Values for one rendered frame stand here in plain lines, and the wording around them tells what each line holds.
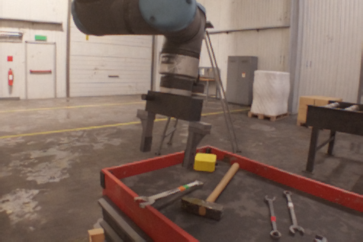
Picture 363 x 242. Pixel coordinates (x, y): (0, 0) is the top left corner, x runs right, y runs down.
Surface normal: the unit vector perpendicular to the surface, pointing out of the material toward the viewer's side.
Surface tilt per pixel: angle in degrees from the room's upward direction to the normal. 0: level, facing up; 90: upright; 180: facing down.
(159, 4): 84
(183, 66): 86
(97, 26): 138
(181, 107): 82
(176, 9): 84
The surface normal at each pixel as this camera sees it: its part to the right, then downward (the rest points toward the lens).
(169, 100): -0.60, -0.05
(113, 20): -0.18, 0.62
